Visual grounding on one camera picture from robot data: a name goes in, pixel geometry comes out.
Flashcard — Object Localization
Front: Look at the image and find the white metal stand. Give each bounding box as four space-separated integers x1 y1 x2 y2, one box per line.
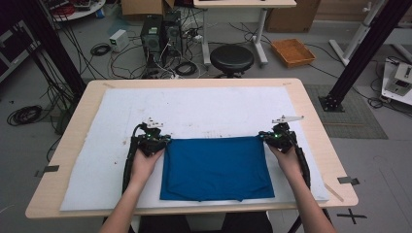
328 0 390 67

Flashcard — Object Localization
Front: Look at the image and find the black computer tower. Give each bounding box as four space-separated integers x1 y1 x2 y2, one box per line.
140 14 165 72
161 11 185 58

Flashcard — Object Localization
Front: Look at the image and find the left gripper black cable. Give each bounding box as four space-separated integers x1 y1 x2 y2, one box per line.
121 122 145 195

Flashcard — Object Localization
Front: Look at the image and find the black tape strip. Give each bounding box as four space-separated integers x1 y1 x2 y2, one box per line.
336 176 361 186

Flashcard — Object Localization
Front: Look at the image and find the large black cable coil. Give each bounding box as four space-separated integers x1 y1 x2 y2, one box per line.
6 105 44 127

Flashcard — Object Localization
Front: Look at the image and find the grey tape strip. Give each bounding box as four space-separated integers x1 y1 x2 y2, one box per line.
34 164 61 179

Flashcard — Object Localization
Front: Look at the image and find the white desk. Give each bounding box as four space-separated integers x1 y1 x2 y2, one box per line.
192 0 297 68

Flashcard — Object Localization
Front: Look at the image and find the person's left hand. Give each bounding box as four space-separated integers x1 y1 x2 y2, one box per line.
128 148 166 190

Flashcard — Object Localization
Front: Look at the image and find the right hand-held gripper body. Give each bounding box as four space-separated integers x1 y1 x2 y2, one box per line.
266 115 305 154

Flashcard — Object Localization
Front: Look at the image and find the round white table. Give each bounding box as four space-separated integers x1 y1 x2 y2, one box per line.
42 0 107 23

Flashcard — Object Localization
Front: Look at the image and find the blue t-shirt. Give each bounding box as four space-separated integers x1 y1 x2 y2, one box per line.
159 135 276 203

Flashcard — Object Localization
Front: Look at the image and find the white felt mat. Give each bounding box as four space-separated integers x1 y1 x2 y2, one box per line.
60 85 328 212

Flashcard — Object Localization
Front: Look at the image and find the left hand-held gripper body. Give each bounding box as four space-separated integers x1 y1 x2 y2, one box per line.
130 116 168 158

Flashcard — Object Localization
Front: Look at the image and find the white device on board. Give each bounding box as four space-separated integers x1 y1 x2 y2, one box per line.
381 59 412 107

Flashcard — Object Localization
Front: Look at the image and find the black tape cross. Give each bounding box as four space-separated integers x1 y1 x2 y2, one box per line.
336 208 368 225

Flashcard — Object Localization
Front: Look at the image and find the person's right hand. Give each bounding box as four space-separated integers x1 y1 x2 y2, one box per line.
267 144 304 184

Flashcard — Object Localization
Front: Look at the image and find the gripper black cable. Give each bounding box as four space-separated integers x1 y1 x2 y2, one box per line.
121 122 145 195
291 130 312 190

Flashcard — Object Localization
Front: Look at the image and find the large cardboard box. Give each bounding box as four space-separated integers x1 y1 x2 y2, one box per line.
265 0 322 33

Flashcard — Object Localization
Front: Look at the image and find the orange tray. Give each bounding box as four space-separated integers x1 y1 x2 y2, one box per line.
270 38 317 69

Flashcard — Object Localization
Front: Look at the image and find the thin wooden stick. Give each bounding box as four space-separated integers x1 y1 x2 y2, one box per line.
324 183 345 203

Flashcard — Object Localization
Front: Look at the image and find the black aluminium post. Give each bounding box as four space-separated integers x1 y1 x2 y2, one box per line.
319 0 412 113
16 0 87 100

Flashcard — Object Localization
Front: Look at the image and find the small black cable coil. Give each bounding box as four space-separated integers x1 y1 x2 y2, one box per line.
89 43 112 57

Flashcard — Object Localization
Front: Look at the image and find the white power supply box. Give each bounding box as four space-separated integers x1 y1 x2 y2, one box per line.
108 28 130 52

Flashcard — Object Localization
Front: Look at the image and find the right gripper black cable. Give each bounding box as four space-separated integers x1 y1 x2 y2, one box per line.
291 130 312 190

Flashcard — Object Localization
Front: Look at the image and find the dark metal rack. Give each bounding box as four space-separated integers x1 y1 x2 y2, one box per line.
0 18 37 83

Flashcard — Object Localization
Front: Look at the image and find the black round stool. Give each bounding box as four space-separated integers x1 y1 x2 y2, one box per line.
209 44 256 80

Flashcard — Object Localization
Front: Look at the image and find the grey floor mat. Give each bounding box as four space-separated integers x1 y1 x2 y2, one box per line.
304 83 389 140

